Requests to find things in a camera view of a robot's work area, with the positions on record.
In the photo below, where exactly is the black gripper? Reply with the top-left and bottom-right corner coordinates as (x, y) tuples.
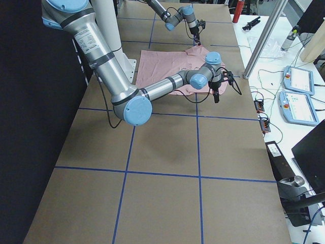
(189, 26), (201, 46)
(211, 77), (221, 103)

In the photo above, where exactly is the pink snoopy t-shirt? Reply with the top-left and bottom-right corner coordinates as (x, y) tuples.
(135, 45), (228, 96)

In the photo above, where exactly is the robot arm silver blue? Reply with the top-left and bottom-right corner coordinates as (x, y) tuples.
(143, 1), (206, 45)
(41, 1), (223, 126)

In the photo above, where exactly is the upper orange black connector box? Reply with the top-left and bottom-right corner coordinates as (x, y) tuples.
(254, 99), (265, 113)

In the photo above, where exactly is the orange black connector box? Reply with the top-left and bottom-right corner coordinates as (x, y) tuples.
(254, 99), (265, 113)
(259, 117), (271, 134)

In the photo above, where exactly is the red cylinder bottle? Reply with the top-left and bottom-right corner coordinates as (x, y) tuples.
(232, 0), (245, 23)

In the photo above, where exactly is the lower orange black connector box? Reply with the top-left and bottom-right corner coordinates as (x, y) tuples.
(259, 117), (271, 134)

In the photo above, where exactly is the clear plastic garment bag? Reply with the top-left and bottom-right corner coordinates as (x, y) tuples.
(247, 36), (286, 59)

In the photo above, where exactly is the brown paper table cover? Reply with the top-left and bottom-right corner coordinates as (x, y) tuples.
(24, 4), (291, 243)

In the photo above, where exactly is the lower teach pendant tablet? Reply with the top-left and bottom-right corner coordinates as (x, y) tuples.
(279, 91), (319, 126)

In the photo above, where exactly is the teach pendant tablet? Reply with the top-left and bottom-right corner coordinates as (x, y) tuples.
(283, 66), (315, 96)
(279, 91), (319, 126)

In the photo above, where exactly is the upper teach pendant tablet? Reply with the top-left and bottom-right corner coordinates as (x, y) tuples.
(283, 66), (315, 96)

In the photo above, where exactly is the grey handheld device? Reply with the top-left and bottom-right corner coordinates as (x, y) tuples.
(281, 25), (300, 51)

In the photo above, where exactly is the black box with label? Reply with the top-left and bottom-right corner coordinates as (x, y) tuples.
(265, 141), (295, 181)

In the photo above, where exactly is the wooden beam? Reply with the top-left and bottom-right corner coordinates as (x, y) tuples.
(300, 6), (324, 62)

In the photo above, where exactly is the black monitor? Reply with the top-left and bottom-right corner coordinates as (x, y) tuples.
(291, 121), (325, 193)

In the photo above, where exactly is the silver round knob stand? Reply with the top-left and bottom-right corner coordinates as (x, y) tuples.
(279, 175), (305, 188)

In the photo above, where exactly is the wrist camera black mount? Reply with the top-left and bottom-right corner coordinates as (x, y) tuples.
(198, 19), (206, 29)
(222, 71), (235, 86)

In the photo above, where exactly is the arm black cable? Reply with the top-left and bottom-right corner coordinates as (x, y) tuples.
(165, 6), (201, 41)
(106, 67), (242, 128)

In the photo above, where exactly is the aluminium frame post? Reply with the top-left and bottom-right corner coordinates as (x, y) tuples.
(243, 0), (288, 79)

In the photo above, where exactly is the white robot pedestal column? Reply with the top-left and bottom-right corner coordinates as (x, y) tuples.
(91, 0), (137, 83)

